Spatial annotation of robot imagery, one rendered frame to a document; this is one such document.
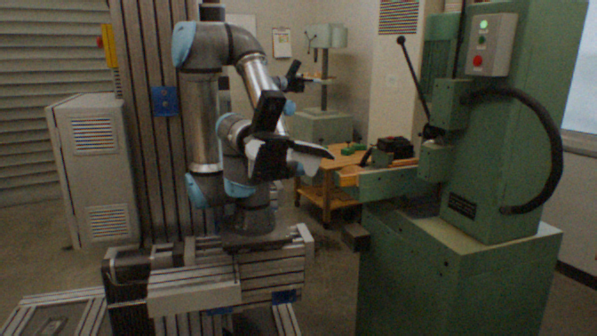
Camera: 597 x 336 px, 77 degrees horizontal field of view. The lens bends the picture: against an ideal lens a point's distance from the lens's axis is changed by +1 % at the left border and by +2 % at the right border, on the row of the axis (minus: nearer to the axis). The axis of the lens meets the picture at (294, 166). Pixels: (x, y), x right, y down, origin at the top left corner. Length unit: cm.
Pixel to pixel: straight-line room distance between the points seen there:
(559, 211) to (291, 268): 196
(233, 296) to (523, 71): 103
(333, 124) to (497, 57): 274
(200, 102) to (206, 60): 11
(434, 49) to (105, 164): 118
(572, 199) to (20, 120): 423
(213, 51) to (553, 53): 92
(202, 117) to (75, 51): 300
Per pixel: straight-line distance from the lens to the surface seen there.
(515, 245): 143
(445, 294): 138
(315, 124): 368
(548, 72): 129
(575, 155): 276
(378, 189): 145
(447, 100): 126
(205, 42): 105
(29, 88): 404
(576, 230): 286
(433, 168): 133
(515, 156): 127
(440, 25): 148
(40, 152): 413
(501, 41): 118
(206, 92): 107
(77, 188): 136
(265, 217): 122
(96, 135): 129
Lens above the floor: 141
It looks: 18 degrees down
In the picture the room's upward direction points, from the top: straight up
